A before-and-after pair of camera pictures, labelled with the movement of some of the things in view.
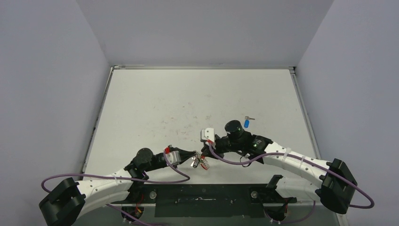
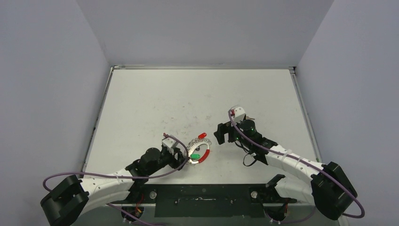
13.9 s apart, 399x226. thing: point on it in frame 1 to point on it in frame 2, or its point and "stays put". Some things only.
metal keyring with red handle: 199,158 to 194,143
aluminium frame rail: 343,219 stays put
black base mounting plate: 240,200 stays put
